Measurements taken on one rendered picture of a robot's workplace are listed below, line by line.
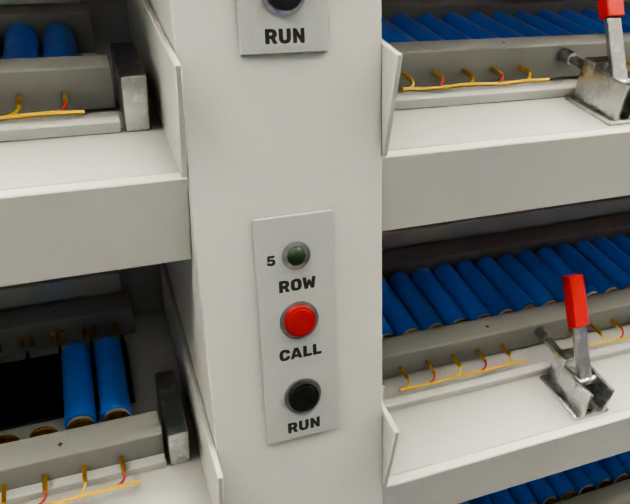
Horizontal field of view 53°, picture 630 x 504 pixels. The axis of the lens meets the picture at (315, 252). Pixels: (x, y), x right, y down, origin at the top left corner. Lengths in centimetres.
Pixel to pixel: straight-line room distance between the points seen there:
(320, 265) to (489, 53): 18
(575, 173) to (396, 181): 12
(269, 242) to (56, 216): 9
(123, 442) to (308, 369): 12
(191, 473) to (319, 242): 17
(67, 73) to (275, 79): 11
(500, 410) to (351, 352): 15
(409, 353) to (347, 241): 15
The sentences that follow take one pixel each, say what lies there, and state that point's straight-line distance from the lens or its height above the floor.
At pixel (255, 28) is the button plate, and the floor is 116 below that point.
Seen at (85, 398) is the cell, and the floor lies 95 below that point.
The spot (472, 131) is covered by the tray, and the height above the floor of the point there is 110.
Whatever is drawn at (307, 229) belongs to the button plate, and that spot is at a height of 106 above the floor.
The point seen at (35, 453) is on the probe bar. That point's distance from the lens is 39.
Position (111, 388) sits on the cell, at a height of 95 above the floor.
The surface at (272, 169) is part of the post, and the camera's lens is 29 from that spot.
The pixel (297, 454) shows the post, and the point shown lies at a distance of 36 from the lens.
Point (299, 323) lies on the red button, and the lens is 31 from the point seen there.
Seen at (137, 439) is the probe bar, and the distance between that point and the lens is 38.
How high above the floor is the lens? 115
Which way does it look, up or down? 19 degrees down
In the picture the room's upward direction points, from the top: 2 degrees counter-clockwise
